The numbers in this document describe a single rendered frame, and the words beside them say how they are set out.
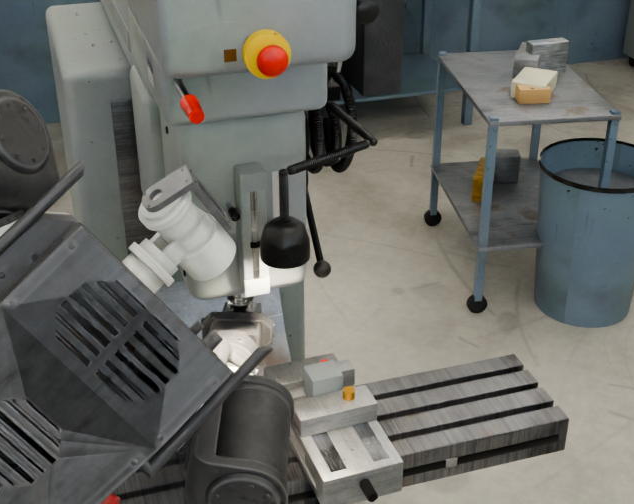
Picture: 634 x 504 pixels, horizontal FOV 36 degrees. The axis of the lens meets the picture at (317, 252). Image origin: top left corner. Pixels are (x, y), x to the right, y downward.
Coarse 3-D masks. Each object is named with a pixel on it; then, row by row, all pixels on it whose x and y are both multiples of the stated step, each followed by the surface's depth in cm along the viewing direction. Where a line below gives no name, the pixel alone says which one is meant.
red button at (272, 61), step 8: (264, 48) 119; (272, 48) 119; (280, 48) 119; (264, 56) 119; (272, 56) 119; (280, 56) 119; (264, 64) 119; (272, 64) 119; (280, 64) 120; (264, 72) 120; (272, 72) 120; (280, 72) 120
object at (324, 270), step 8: (312, 216) 162; (312, 224) 161; (312, 232) 161; (312, 240) 161; (320, 248) 161; (320, 256) 160; (320, 264) 159; (328, 264) 159; (320, 272) 159; (328, 272) 159
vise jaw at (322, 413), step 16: (304, 400) 177; (320, 400) 177; (336, 400) 177; (352, 400) 177; (368, 400) 177; (304, 416) 173; (320, 416) 173; (336, 416) 174; (352, 416) 176; (368, 416) 177; (304, 432) 174; (320, 432) 175
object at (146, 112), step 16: (144, 96) 157; (144, 112) 158; (144, 128) 160; (160, 128) 158; (144, 144) 164; (160, 144) 160; (144, 160) 168; (160, 160) 161; (144, 176) 172; (160, 176) 162; (144, 192) 176
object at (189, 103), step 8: (176, 80) 130; (176, 88) 129; (184, 88) 128; (184, 96) 124; (192, 96) 123; (184, 104) 122; (192, 104) 121; (192, 112) 120; (200, 112) 120; (192, 120) 120; (200, 120) 120
